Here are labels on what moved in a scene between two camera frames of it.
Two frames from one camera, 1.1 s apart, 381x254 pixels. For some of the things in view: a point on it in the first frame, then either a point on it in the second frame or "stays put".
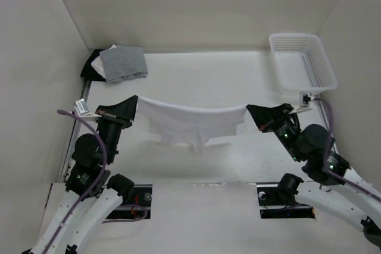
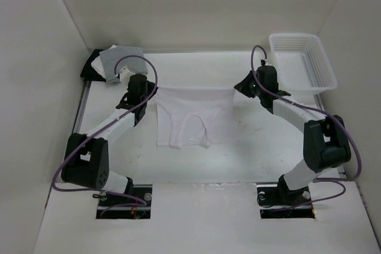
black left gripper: [124, 111] -> [151, 86]
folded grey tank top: [124, 62] stays put
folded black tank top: [88, 72] stays put
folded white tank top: [98, 63] stays put
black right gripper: [266, 117] -> [242, 87]
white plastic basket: [302, 64] stays put
